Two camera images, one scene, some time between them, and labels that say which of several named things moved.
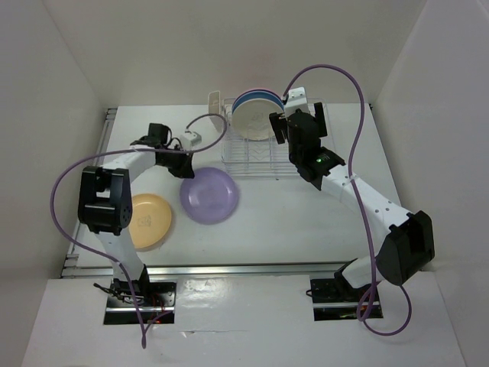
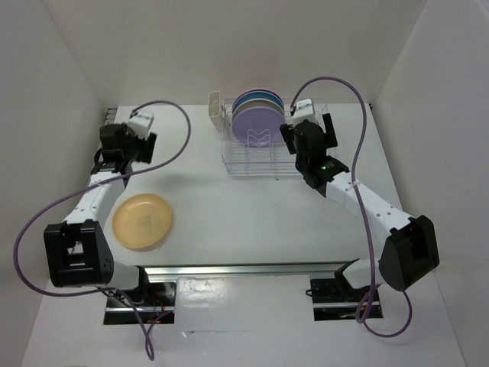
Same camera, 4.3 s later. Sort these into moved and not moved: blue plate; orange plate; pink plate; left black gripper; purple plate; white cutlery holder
Moved: purple plate; left black gripper
Not moved: blue plate; pink plate; orange plate; white cutlery holder
